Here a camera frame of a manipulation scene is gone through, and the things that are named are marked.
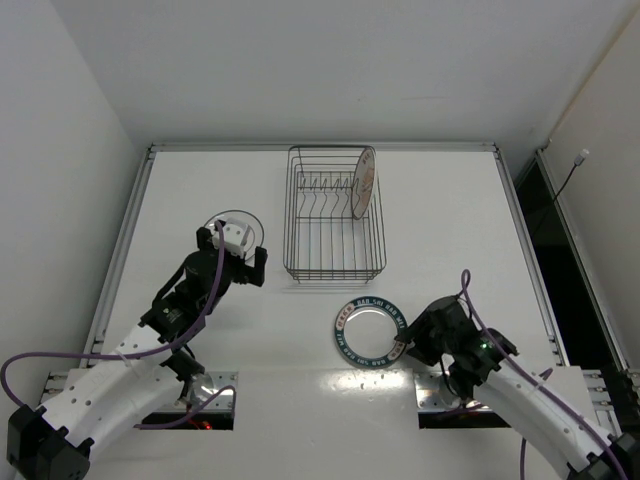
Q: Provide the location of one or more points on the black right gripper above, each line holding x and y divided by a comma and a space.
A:
417, 343

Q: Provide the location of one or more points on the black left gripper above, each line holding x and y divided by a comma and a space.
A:
236, 263

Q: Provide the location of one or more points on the clear glass plate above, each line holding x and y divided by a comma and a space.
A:
246, 217

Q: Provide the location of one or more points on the green rimmed white plate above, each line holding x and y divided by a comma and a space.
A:
366, 332

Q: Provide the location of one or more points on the orange sunburst white plate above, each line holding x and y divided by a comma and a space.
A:
363, 183

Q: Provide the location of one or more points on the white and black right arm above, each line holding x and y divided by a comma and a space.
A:
485, 369

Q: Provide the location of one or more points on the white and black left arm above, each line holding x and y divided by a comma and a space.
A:
150, 368

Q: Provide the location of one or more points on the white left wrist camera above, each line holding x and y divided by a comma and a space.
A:
238, 237

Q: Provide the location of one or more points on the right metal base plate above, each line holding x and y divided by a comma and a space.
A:
433, 397

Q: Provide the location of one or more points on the metal base plate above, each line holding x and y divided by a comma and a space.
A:
433, 397
197, 394

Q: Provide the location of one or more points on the grey wire dish rack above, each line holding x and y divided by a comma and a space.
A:
322, 241

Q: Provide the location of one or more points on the aluminium table frame rail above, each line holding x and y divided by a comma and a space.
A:
302, 412

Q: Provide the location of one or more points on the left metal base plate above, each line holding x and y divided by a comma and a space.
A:
197, 394

